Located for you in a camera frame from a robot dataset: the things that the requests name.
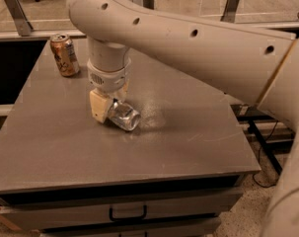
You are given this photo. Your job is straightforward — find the orange soda can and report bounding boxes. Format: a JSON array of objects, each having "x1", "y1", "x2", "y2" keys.
[{"x1": 50, "y1": 34, "x2": 80, "y2": 77}]

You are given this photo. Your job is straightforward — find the black metal frame leg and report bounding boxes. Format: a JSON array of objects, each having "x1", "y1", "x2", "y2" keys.
[{"x1": 248, "y1": 120, "x2": 282, "y2": 175}]

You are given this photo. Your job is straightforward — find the right metal bracket post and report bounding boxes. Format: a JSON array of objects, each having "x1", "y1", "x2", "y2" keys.
[{"x1": 221, "y1": 0, "x2": 240, "y2": 23}]

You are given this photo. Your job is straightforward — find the upper grey drawer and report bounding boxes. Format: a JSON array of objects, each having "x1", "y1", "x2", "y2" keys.
[{"x1": 0, "y1": 187, "x2": 242, "y2": 230}]

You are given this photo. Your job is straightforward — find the left metal bracket post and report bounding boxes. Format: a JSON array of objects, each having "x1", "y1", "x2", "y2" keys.
[{"x1": 4, "y1": 0, "x2": 33, "y2": 37}]

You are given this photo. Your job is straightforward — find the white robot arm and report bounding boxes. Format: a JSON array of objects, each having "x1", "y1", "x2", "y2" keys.
[{"x1": 67, "y1": 0, "x2": 299, "y2": 237}]

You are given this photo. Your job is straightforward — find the crushed silver redbull can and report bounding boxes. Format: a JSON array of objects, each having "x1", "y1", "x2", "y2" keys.
[{"x1": 108, "y1": 101, "x2": 141, "y2": 131}]

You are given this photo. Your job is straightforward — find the black floor cable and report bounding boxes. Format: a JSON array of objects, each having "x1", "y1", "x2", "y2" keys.
[{"x1": 252, "y1": 121, "x2": 281, "y2": 190}]

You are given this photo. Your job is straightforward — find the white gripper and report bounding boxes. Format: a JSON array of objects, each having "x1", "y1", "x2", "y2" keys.
[{"x1": 87, "y1": 58, "x2": 131, "y2": 123}]

